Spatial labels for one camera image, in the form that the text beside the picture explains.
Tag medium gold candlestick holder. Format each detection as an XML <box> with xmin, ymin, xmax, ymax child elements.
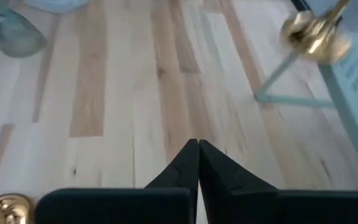
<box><xmin>0</xmin><ymin>192</ymin><xmax>34</xmax><ymax>224</ymax></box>

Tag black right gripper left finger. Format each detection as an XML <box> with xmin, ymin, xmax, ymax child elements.
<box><xmin>35</xmin><ymin>138</ymin><xmax>200</xmax><ymax>224</ymax></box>

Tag tall gold candlestick holder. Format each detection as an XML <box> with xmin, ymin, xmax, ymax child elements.
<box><xmin>280</xmin><ymin>0</ymin><xmax>353</xmax><ymax>65</ymax></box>

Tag green glass candle holder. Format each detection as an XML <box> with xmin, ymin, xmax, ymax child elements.
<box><xmin>0</xmin><ymin>0</ymin><xmax>48</xmax><ymax>59</ymax></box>

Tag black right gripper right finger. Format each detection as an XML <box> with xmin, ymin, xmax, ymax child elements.
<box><xmin>198</xmin><ymin>139</ymin><xmax>358</xmax><ymax>224</ymax></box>

